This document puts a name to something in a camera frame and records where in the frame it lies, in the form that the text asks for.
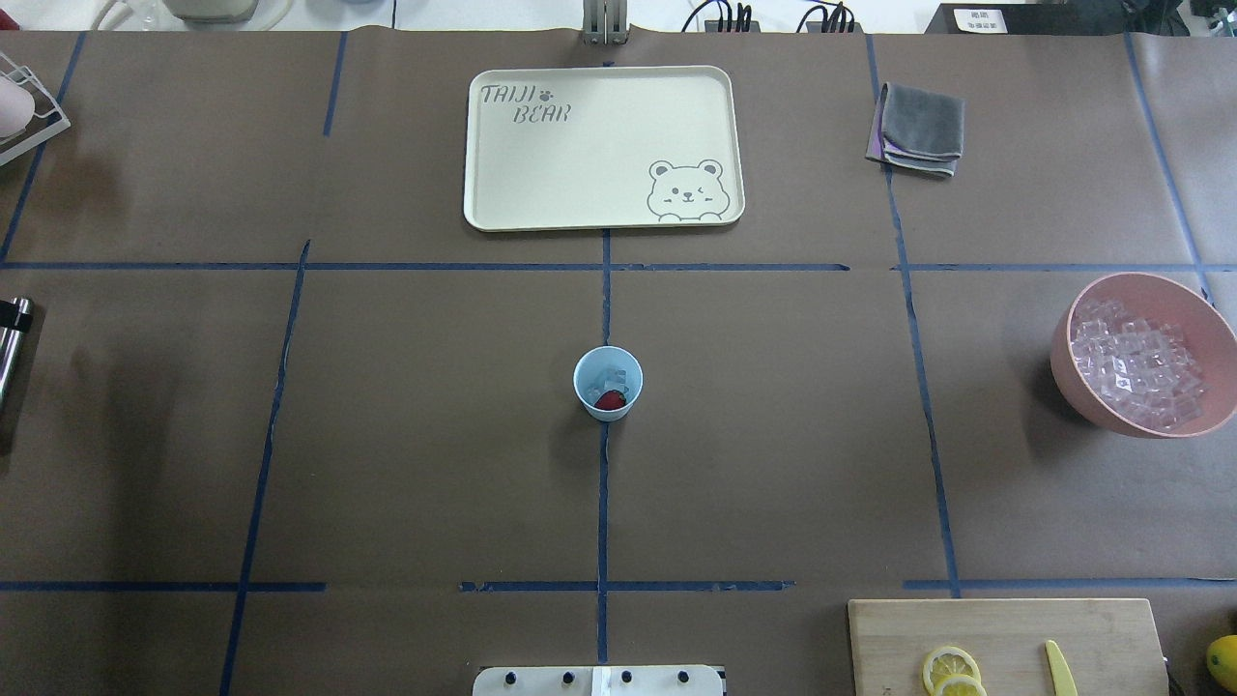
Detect red strawberry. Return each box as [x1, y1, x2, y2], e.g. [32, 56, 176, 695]
[593, 391, 628, 410]

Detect clear ice cubes pile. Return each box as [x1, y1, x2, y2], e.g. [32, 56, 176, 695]
[1070, 299, 1209, 431]

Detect steel black muddler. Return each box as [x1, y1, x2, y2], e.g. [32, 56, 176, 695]
[1, 297, 33, 409]

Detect light blue cup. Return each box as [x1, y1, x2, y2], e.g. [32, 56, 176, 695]
[571, 345, 644, 422]

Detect ice cube in cup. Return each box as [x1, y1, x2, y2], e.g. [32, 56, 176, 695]
[591, 365, 628, 393]

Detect white cup rack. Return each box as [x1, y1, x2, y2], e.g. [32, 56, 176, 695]
[1, 51, 72, 167]

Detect pink cup on rack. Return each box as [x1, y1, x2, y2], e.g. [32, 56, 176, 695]
[0, 74, 35, 140]

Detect cream bear tray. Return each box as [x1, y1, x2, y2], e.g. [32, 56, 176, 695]
[463, 66, 746, 232]

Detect black power strip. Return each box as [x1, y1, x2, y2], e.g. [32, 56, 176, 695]
[680, 1, 861, 35]

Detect folded grey cloth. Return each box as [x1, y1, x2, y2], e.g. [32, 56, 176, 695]
[865, 82, 966, 177]

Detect lemon slices row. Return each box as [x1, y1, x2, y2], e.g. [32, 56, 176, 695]
[922, 645, 987, 695]

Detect pink bowl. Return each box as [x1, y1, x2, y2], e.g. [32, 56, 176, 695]
[1049, 273, 1236, 439]

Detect yellow plastic knife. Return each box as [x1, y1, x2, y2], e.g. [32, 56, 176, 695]
[1044, 639, 1079, 696]

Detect wooden cutting board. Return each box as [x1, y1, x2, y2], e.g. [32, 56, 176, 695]
[849, 598, 1169, 695]

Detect yellow lemon far left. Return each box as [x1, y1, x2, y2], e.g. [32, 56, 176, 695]
[1205, 634, 1237, 695]

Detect aluminium frame post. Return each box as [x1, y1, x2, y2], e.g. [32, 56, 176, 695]
[581, 0, 630, 45]

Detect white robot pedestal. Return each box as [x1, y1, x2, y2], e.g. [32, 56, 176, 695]
[473, 664, 729, 695]

